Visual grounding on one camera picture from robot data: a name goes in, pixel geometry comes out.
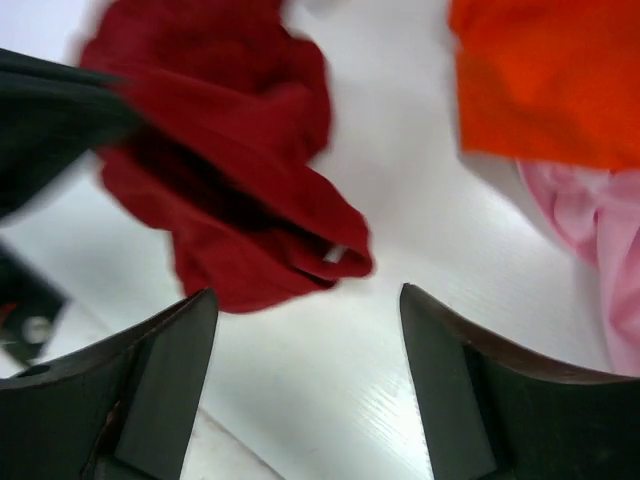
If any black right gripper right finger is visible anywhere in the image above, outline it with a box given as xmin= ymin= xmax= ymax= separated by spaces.
xmin=399 ymin=284 xmax=639 ymax=480

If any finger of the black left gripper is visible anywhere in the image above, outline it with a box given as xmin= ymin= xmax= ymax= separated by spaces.
xmin=1 ymin=49 xmax=142 ymax=217

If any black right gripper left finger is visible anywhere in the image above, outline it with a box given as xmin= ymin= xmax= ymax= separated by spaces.
xmin=1 ymin=289 xmax=218 ymax=479

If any dark red t shirt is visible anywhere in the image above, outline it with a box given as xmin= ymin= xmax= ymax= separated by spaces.
xmin=80 ymin=1 xmax=374 ymax=314

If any pink t shirt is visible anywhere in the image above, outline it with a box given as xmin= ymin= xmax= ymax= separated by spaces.
xmin=518 ymin=161 xmax=639 ymax=376

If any orange t shirt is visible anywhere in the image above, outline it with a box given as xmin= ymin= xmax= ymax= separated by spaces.
xmin=449 ymin=0 xmax=639 ymax=171

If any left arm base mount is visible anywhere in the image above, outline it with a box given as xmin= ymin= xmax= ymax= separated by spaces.
xmin=1 ymin=245 xmax=68 ymax=365

